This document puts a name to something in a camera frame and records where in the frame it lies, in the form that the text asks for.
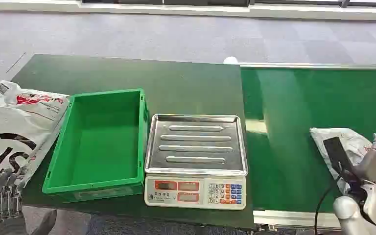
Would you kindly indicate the white parcel bag red print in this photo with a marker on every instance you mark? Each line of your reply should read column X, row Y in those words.
column 29, row 99

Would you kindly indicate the white round knob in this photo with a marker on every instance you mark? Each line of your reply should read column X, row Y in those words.
column 230, row 60

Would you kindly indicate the white parcel bag black logo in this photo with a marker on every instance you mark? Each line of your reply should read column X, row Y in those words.
column 9, row 129

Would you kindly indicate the electronic scale with steel pan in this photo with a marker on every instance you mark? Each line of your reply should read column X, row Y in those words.
column 194, row 191

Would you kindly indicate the green plastic crate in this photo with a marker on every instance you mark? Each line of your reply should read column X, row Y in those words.
column 103, row 142

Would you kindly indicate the green conveyor belt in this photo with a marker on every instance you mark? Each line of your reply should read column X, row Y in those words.
column 288, row 146

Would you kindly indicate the grey plastic parcel bag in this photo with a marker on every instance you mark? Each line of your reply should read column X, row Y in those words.
column 350, row 139

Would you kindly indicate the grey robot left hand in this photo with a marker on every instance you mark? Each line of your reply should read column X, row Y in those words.
column 6, row 198

